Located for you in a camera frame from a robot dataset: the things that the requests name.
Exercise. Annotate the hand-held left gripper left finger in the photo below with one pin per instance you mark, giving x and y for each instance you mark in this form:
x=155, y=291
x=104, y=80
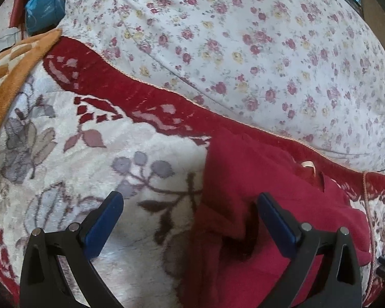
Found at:
x=103, y=224

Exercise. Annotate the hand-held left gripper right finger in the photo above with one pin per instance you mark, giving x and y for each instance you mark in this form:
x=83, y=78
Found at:
x=277, y=223

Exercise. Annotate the red garment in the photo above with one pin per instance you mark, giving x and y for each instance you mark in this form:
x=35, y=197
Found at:
x=263, y=183

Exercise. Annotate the red and white floral blanket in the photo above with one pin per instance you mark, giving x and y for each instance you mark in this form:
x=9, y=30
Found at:
x=93, y=154

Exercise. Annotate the white floral quilt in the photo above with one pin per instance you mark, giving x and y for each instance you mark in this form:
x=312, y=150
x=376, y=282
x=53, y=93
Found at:
x=243, y=54

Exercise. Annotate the orange patterned blanket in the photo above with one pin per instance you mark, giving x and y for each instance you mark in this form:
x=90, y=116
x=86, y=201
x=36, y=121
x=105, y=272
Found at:
x=9, y=70

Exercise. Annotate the blue plastic bag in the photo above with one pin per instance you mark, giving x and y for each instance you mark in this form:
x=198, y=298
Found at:
x=43, y=9

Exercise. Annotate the red cloth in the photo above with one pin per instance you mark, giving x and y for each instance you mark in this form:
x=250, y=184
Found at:
x=17, y=6

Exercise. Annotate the wooden bed frame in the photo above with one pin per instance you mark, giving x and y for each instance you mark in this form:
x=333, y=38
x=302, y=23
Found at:
x=377, y=9

